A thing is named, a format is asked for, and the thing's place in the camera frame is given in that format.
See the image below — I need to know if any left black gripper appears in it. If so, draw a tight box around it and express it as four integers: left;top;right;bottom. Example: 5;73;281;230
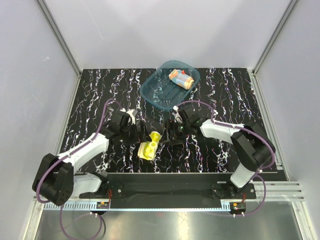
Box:
119;120;152;146

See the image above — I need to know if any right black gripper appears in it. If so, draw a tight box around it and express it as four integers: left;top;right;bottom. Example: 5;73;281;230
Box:
159;119;191;146

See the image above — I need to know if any yellow patterned towel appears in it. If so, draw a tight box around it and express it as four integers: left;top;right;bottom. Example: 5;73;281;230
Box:
137;131;161;161

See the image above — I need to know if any teal plastic basin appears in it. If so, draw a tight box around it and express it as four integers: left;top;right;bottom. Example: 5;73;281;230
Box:
139;60;201;112

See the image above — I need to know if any orange polka dot towel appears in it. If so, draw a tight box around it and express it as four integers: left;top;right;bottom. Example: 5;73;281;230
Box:
168;69;195;90

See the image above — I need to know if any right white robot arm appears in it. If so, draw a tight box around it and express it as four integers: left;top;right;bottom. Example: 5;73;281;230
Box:
159;116;276;199

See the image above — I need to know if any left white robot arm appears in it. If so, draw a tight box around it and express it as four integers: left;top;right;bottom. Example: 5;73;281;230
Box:
32;109;151;206

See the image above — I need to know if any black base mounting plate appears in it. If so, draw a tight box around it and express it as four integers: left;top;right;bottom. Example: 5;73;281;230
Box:
79;173;257;211

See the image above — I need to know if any left connector board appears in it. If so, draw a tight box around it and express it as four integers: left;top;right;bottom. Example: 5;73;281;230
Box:
96;200;110;209

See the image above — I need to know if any connector board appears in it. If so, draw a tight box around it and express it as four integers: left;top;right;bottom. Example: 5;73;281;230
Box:
96;200;110;209
231;202;247;212

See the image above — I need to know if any right connector board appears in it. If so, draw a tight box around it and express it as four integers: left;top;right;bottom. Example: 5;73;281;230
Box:
231;202;247;212

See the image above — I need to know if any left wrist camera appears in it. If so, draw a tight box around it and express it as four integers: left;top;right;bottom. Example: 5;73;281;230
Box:
120;108;137;125

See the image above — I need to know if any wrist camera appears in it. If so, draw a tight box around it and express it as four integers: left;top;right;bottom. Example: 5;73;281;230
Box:
172;104;201;126
120;108;137;125

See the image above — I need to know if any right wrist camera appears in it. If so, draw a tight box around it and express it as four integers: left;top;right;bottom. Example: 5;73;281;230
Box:
172;104;201;126

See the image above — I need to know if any front aluminium rail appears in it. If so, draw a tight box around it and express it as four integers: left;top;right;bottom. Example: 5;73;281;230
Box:
32;181;306;201

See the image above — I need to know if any left aluminium frame post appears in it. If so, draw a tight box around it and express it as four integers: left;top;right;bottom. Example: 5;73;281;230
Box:
35;0;82;77

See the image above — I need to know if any aluminium frame post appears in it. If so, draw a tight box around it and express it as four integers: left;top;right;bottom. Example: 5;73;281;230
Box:
252;0;299;76
35;0;82;77

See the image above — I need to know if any right aluminium frame post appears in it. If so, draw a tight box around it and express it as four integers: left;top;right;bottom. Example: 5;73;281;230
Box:
252;0;299;76

